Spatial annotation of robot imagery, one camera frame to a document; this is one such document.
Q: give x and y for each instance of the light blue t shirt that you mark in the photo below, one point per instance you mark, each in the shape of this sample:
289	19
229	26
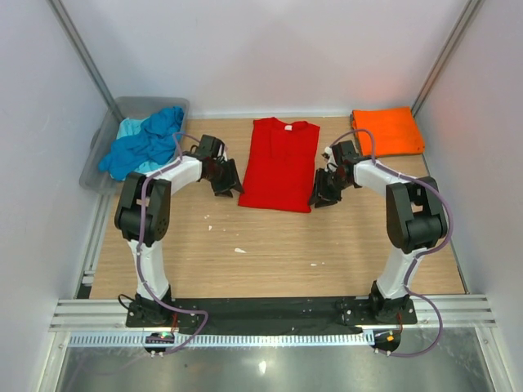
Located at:
134	150

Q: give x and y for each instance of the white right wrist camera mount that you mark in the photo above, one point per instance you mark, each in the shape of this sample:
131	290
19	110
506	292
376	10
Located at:
327	153

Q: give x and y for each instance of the white slotted cable duct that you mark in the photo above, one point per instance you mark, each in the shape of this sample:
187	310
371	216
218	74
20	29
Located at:
166	340

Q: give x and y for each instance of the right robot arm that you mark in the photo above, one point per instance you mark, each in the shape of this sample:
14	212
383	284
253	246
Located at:
415	219

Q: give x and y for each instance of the folded orange t shirt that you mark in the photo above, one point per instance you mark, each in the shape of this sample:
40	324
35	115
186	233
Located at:
394	130

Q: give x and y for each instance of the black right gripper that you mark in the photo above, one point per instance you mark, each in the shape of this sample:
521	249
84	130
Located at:
320	194

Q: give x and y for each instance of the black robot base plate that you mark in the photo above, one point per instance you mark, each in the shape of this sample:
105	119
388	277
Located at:
227	314

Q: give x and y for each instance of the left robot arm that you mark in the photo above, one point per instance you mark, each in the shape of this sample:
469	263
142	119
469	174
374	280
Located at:
143	218

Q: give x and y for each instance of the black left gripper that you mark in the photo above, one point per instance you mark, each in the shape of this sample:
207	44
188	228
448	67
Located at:
231	180

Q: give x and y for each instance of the red t shirt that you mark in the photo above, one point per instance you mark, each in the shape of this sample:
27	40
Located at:
281	165

